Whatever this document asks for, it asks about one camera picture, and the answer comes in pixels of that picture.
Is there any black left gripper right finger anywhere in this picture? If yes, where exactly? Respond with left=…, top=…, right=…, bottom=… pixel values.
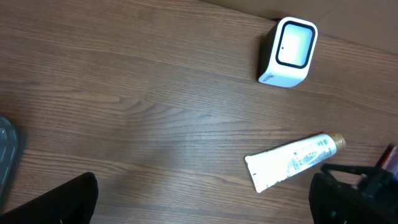
left=308, top=173, right=397, bottom=224

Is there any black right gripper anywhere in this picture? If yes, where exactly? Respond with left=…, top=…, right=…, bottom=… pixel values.
left=321, top=164, right=397, bottom=212

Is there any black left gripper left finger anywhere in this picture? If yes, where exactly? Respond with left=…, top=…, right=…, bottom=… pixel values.
left=1, top=172, right=99, bottom=224

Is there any purple snack packet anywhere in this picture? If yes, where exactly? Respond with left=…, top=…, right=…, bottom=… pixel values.
left=376, top=144, right=397, bottom=182

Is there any white cosmetic tube gold cap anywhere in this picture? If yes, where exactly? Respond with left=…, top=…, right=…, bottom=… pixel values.
left=244, top=133, right=346, bottom=193

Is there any white barcode scanner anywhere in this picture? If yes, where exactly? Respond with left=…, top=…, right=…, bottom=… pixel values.
left=258, top=17, right=318, bottom=88

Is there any grey plastic basket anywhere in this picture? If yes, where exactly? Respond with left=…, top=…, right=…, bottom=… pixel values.
left=0, top=116, right=18, bottom=200

